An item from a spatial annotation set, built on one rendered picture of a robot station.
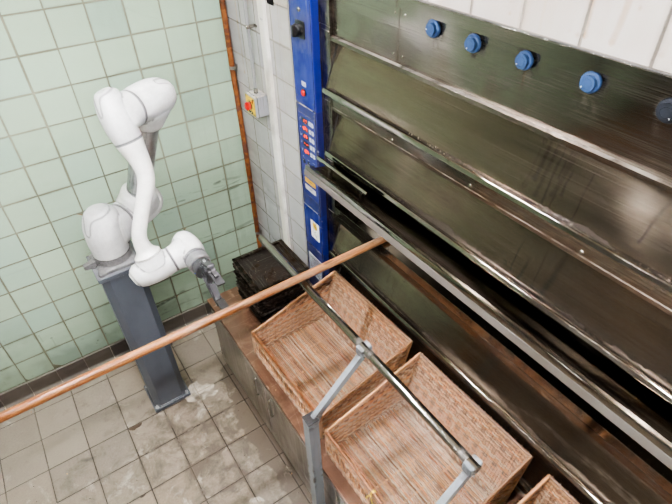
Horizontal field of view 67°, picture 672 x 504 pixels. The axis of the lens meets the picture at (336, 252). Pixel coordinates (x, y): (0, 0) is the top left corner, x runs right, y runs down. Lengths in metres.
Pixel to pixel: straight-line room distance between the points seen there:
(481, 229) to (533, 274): 0.21
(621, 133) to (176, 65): 2.03
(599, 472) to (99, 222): 1.99
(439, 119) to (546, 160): 0.36
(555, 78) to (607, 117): 0.15
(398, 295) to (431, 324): 0.20
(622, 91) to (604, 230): 0.30
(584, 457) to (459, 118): 1.06
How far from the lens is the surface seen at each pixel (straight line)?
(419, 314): 2.02
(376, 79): 1.77
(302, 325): 2.50
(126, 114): 1.92
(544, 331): 1.49
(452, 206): 1.63
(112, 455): 3.05
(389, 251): 2.00
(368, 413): 2.13
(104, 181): 2.79
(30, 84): 2.57
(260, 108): 2.52
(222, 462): 2.85
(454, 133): 1.52
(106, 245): 2.33
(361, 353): 1.66
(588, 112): 1.26
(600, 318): 1.42
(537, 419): 1.82
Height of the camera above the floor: 2.46
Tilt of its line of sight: 40 degrees down
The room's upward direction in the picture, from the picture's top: 2 degrees counter-clockwise
